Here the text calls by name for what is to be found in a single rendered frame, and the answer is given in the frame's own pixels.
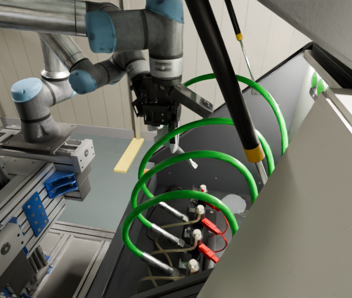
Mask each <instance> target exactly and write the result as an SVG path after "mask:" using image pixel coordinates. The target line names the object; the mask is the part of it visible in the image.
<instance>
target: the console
mask: <svg viewBox="0 0 352 298"><path fill-rule="evenodd" d="M196 298H352V89H343V88H328V90H325V91H324V92H321V93H320V94H319V95H318V97H317V99H316V101H315V102H314V104H313V106H312V107H311V109H310V110H309V112H308V114H307V116H306V117H305V119H304V120H303V122H302V123H301V125H300V127H299V129H298V130H297V132H296V134H295V135H294V137H293V138H292V140H291V142H290V143H289V145H288V147H287V149H286V150H285V152H284V153H283V155H282V157H281V158H280V160H279V162H278V163H277V165H276V167H275V168H274V170H273V171H272V173H271V175H270V177H269V178H268V180H267V182H266V183H265V185H264V186H263V188H262V190H261V192H260V193H259V195H258V196H257V198H256V200H255V201H254V203H253V205H252V206H251V208H250V210H249V211H248V213H247V214H246V217H245V218H244V219H243V221H242V223H241V225H240V226H239V228H238V229H237V231H236V233H235V234H234V236H233V238H232V240H231V241H230V243H229V244H228V246H227V247H226V249H225V251H224V253H223V254H222V256H221V258H220V259H219V261H218V262H217V264H216V266H215V267H214V269H213V271H212V273H211V274H210V276H209V277H208V279H207V281H206V282H205V284H204V286H203V288H202V289H201V291H200V292H199V294H198V295H197V297H196Z"/></svg>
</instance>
